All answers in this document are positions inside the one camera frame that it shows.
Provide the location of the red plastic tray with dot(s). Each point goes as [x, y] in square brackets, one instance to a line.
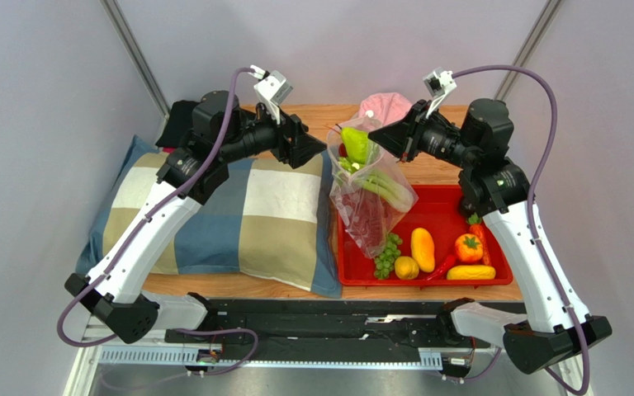
[437, 211]

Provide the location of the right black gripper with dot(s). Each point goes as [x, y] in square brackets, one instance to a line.
[414, 133]

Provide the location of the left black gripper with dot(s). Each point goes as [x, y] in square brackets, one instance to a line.
[302, 147]

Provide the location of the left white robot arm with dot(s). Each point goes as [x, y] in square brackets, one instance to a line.
[222, 133]

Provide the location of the toy carrot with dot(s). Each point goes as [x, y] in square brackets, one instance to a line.
[477, 228]

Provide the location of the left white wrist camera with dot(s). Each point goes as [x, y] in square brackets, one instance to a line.
[271, 89]

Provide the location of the yellow toy lemon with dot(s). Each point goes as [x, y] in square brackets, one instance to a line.
[406, 268]

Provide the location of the red toy lobster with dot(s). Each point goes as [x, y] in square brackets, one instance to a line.
[367, 219]

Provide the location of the green toy apple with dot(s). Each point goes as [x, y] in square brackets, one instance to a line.
[357, 145]

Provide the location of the plaid patchwork pillow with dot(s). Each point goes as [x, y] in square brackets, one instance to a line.
[267, 220]

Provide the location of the pink bucket hat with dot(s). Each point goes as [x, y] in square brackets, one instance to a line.
[386, 107]

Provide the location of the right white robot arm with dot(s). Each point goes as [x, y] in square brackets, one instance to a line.
[556, 324]

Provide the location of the orange toy mango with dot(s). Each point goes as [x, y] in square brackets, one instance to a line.
[422, 249]

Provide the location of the yellow toy banana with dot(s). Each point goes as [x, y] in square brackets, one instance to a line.
[471, 273]

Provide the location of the orange toy tomato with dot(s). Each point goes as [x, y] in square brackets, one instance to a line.
[468, 248]

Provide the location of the red toy chili pepper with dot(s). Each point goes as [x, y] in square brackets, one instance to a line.
[442, 269]

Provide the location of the clear zip top bag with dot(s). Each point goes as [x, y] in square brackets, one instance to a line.
[379, 158]

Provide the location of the black folded cloth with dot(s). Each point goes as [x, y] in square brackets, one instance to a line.
[178, 124]

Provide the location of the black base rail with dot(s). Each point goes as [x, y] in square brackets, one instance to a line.
[312, 333]

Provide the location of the green toy grapes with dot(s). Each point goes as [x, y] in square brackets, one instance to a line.
[385, 261]

